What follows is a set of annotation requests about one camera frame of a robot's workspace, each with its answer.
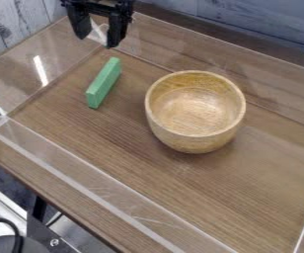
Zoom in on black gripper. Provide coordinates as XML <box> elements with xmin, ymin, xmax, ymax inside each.
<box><xmin>59</xmin><ymin>0</ymin><xmax>135</xmax><ymax>48</ymax></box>

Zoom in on green rectangular block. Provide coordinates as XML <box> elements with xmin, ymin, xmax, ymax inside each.
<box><xmin>84</xmin><ymin>57</ymin><xmax>121</xmax><ymax>109</ymax></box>

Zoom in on brown wooden bowl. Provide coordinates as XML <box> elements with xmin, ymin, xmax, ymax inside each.
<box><xmin>144</xmin><ymin>70</ymin><xmax>247</xmax><ymax>153</ymax></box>

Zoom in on black table leg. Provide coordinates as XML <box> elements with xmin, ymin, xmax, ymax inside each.
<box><xmin>32</xmin><ymin>197</ymin><xmax>48</xmax><ymax>222</ymax></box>

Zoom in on clear acrylic enclosure wall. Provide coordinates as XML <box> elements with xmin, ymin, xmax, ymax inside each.
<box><xmin>0</xmin><ymin>14</ymin><xmax>304</xmax><ymax>253</ymax></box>

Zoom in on black metal mount plate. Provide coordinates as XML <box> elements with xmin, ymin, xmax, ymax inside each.
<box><xmin>22</xmin><ymin>215</ymin><xmax>80</xmax><ymax>253</ymax></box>

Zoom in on black cable loop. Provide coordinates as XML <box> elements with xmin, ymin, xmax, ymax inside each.
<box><xmin>0</xmin><ymin>216</ymin><xmax>25</xmax><ymax>253</ymax></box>

